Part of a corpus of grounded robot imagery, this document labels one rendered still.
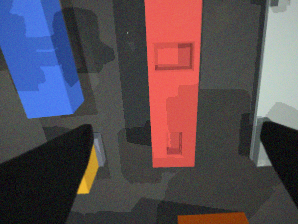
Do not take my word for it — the yellow rectangular block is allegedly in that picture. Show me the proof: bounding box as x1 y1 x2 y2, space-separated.
78 144 98 193

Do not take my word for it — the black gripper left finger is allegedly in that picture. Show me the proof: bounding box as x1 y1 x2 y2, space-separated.
0 124 94 224

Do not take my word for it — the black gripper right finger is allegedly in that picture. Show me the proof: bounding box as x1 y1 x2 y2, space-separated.
260 121 298 208

